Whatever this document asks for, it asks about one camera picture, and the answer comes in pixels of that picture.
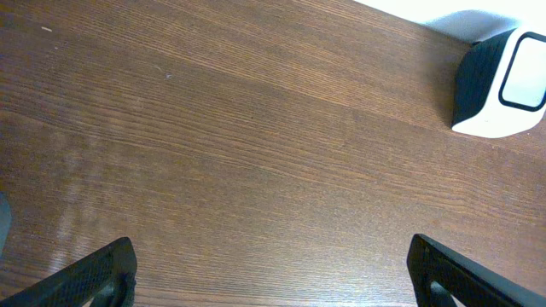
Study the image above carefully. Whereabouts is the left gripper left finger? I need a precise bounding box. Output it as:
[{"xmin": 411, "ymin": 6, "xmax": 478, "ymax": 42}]
[{"xmin": 1, "ymin": 237, "xmax": 137, "ymax": 307}]

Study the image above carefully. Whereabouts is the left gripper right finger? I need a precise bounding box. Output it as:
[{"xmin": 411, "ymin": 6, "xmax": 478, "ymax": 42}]
[{"xmin": 406, "ymin": 234, "xmax": 545, "ymax": 306}]

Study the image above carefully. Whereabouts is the grey plastic mesh basket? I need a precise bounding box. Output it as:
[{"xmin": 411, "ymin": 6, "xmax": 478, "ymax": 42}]
[{"xmin": 0, "ymin": 193, "xmax": 12, "ymax": 254}]

